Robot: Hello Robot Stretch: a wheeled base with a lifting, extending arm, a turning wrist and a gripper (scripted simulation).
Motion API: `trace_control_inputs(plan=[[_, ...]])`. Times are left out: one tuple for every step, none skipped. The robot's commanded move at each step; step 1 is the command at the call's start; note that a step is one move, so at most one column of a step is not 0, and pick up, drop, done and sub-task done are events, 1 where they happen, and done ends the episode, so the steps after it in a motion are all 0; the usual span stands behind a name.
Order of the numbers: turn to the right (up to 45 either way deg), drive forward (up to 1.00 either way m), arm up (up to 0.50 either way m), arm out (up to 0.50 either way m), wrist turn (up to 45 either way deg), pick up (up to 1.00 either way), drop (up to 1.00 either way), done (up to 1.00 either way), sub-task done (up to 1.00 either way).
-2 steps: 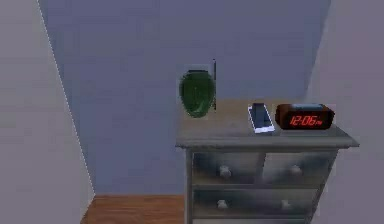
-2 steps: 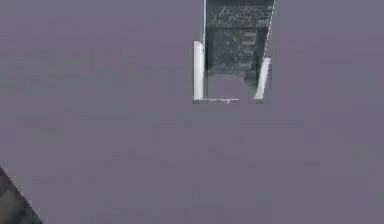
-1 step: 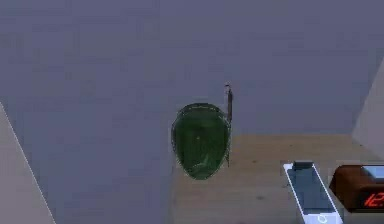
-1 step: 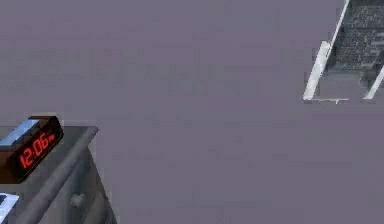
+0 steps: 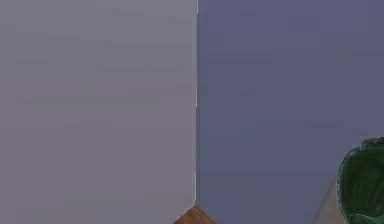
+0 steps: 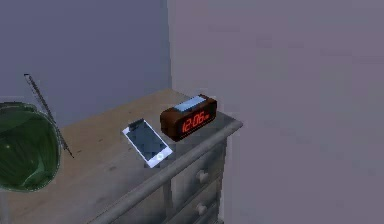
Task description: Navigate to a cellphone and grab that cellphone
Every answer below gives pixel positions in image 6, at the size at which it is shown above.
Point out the white cellphone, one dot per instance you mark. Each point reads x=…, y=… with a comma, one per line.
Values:
x=146, y=141

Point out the pale wooden chest of drawers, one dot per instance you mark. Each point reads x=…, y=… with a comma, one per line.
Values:
x=110, y=180

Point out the brown digital alarm clock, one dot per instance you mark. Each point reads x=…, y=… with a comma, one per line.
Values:
x=190, y=119

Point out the thin dark lamp rod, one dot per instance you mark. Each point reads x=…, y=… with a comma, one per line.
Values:
x=50, y=115

